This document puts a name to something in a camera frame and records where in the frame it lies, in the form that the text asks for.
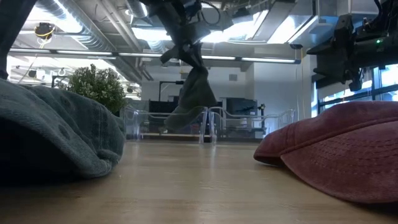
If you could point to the black yellow ceiling device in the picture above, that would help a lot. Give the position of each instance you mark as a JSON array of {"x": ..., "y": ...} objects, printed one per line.
[{"x": 44, "y": 30}]

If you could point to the red cotton cap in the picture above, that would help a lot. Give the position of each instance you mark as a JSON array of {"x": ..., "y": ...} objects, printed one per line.
[{"x": 342, "y": 149}]

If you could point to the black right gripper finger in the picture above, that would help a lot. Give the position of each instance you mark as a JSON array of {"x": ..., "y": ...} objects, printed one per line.
[
  {"x": 329, "y": 81},
  {"x": 321, "y": 49}
]

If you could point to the dark monitor screen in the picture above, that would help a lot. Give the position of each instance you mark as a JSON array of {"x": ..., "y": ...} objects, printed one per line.
[{"x": 242, "y": 106}]

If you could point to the long ceiling light strip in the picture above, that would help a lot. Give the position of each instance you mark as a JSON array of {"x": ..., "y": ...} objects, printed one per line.
[{"x": 77, "y": 53}]

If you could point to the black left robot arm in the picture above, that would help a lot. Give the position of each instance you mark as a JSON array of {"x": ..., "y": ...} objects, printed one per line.
[{"x": 174, "y": 15}]

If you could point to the silver round air duct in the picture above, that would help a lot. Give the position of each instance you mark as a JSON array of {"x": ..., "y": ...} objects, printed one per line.
[{"x": 87, "y": 28}]

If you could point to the grey wall vent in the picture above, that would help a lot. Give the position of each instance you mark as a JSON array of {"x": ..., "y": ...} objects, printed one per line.
[{"x": 233, "y": 77}]

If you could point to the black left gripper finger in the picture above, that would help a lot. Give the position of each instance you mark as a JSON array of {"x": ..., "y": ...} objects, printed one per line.
[
  {"x": 186, "y": 56},
  {"x": 199, "y": 59}
]

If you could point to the olive green cap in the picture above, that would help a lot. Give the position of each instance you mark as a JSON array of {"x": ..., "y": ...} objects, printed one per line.
[{"x": 194, "y": 96}]

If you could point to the green leafy potted plant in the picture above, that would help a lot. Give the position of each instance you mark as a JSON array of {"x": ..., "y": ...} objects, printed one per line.
[{"x": 99, "y": 87}]

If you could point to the grey-green denim cap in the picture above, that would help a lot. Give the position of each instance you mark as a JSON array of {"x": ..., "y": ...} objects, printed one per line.
[{"x": 56, "y": 124}]

